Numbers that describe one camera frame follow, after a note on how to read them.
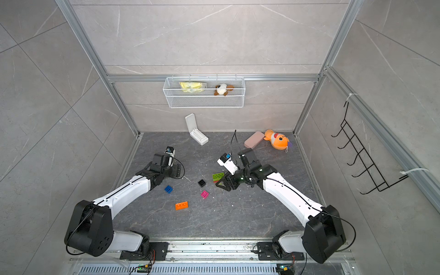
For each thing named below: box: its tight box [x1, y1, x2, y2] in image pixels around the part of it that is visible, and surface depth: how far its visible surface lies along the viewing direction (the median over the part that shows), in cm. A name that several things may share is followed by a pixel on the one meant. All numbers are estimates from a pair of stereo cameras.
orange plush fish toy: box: [263, 128, 293, 151], surface depth 107 cm
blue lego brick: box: [164, 185, 174, 195], surface depth 93 cm
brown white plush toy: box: [213, 83, 235, 97], surface depth 88 cm
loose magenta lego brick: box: [200, 190, 210, 199], surface depth 92 cm
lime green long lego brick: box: [211, 172, 225, 184], surface depth 92 cm
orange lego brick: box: [174, 201, 189, 211], surface depth 88 cm
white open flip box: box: [185, 112, 210, 146], surface depth 117 cm
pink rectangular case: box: [244, 131, 265, 149], surface depth 117 cm
